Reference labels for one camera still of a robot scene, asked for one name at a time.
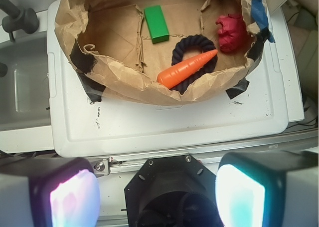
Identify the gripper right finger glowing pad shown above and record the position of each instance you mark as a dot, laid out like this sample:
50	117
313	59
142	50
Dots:
268	189

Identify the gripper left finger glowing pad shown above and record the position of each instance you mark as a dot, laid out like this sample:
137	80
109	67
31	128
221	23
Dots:
48	192

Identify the green rectangular block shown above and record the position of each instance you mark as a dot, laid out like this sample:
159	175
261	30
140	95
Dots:
156	23

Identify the white plastic bin lid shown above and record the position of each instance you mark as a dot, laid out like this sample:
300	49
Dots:
114	127

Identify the white sink basin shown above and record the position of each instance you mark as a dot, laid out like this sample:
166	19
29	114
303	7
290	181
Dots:
25	124

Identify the black tape piece right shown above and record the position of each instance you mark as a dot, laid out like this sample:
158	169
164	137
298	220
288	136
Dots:
238	89

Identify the orange plastic carrot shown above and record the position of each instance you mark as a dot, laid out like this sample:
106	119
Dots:
179	72

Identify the crumpled red paper ball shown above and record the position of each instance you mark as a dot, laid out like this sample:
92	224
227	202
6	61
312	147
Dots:
233	33

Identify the grey faucet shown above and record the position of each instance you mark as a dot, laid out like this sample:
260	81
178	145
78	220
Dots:
18	18

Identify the blue tape strip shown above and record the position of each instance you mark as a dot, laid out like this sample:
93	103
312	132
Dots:
258	13

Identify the brown paper bag tray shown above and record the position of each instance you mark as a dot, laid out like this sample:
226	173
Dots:
109	42

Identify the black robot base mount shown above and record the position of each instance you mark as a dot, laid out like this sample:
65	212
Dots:
174	191

